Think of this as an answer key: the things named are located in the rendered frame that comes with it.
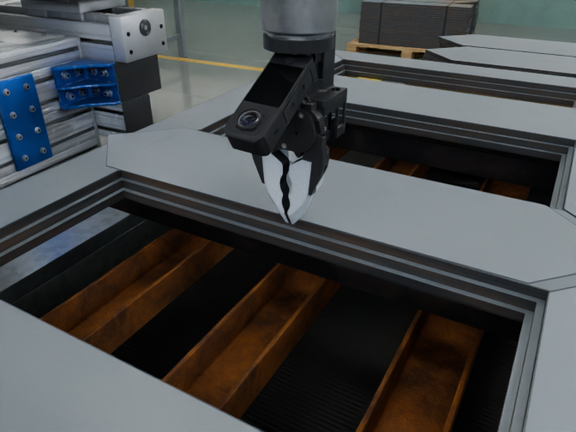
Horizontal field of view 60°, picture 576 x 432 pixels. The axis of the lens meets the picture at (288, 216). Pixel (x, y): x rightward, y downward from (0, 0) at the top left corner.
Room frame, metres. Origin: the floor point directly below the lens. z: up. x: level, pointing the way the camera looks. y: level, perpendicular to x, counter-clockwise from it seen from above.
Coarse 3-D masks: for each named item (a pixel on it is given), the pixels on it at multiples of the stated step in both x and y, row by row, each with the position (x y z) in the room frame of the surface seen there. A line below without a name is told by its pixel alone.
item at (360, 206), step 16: (352, 176) 0.63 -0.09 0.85; (368, 176) 0.63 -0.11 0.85; (384, 176) 0.63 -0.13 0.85; (400, 176) 0.63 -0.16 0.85; (336, 192) 0.58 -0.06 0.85; (352, 192) 0.58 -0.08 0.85; (368, 192) 0.58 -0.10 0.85; (384, 192) 0.58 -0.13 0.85; (400, 192) 0.58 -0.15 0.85; (320, 208) 0.54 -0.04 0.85; (336, 208) 0.54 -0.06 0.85; (352, 208) 0.54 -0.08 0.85; (368, 208) 0.54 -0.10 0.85; (384, 208) 0.54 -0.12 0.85; (320, 224) 0.50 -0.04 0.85; (336, 224) 0.50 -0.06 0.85; (352, 224) 0.50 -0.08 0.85; (368, 224) 0.50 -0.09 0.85
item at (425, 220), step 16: (416, 192) 0.58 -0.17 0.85; (432, 192) 0.58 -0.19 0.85; (448, 192) 0.58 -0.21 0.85; (464, 192) 0.58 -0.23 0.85; (400, 208) 0.54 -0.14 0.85; (416, 208) 0.54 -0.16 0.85; (432, 208) 0.54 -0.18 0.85; (448, 208) 0.54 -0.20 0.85; (464, 208) 0.54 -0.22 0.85; (384, 224) 0.50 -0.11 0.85; (400, 224) 0.50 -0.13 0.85; (416, 224) 0.50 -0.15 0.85; (432, 224) 0.50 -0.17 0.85; (448, 224) 0.50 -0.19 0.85; (384, 240) 0.47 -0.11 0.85; (400, 240) 0.47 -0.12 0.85; (416, 240) 0.47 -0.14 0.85; (432, 240) 0.47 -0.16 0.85; (448, 240) 0.47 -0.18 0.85; (432, 256) 0.44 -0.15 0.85
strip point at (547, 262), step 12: (552, 216) 0.52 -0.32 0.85; (540, 228) 0.49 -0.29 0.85; (552, 228) 0.49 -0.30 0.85; (564, 228) 0.49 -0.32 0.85; (540, 240) 0.47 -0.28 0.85; (552, 240) 0.47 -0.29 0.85; (564, 240) 0.47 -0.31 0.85; (540, 252) 0.44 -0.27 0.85; (552, 252) 0.44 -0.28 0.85; (564, 252) 0.44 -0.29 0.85; (540, 264) 0.42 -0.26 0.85; (552, 264) 0.42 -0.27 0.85; (564, 264) 0.42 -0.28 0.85; (528, 276) 0.40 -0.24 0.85; (540, 276) 0.40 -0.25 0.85; (552, 276) 0.40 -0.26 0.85; (564, 276) 0.40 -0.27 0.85
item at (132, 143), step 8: (184, 128) 0.82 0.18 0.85; (128, 136) 0.78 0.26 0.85; (136, 136) 0.78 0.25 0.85; (144, 136) 0.78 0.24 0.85; (152, 136) 0.78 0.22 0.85; (160, 136) 0.78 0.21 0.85; (112, 144) 0.75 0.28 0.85; (120, 144) 0.75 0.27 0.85; (128, 144) 0.75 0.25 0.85; (136, 144) 0.75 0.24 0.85; (144, 144) 0.75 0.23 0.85; (112, 152) 0.71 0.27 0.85; (120, 152) 0.71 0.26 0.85; (128, 152) 0.71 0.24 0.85; (112, 160) 0.68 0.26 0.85
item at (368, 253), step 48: (528, 96) 1.10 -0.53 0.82; (480, 144) 0.83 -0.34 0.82; (528, 144) 0.79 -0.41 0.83; (96, 192) 0.61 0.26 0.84; (144, 192) 0.62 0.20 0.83; (192, 192) 0.59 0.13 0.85; (0, 240) 0.49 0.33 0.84; (288, 240) 0.51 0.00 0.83; (336, 240) 0.49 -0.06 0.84; (432, 288) 0.42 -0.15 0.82; (480, 288) 0.40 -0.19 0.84; (528, 288) 0.39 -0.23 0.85; (528, 336) 0.34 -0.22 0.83; (528, 384) 0.28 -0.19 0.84
